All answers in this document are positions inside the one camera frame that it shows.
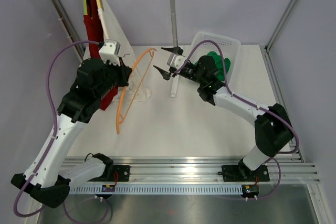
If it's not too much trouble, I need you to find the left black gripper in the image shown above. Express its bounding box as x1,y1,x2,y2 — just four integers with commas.
95,56,132,100

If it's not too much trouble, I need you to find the white t shirt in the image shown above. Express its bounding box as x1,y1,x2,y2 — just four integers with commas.
96,0,151,102

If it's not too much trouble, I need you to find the orange hanger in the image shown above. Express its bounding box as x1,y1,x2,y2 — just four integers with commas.
115,47,157,134

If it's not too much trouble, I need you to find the green t shirt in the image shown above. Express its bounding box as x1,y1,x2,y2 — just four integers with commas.
207,51,231,81

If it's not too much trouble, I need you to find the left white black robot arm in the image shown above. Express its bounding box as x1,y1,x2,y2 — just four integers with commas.
11,58,132,208

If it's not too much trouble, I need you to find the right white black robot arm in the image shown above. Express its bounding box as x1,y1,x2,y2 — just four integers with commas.
157,47,293,181

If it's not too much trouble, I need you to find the red t shirt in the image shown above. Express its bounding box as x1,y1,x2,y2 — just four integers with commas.
83,0,118,111

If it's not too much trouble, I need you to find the white plastic basket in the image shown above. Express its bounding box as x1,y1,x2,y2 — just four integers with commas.
186,31,241,82

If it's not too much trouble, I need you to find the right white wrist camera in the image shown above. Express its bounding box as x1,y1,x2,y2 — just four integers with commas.
167,53,186,74

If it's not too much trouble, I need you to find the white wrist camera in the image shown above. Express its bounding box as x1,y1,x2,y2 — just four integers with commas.
98,40,121,66
167,53,186,74

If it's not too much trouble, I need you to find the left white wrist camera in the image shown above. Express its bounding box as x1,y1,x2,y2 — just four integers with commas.
98,40,121,66

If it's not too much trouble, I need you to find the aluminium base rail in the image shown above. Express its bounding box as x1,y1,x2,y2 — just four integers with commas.
69,155,320,195

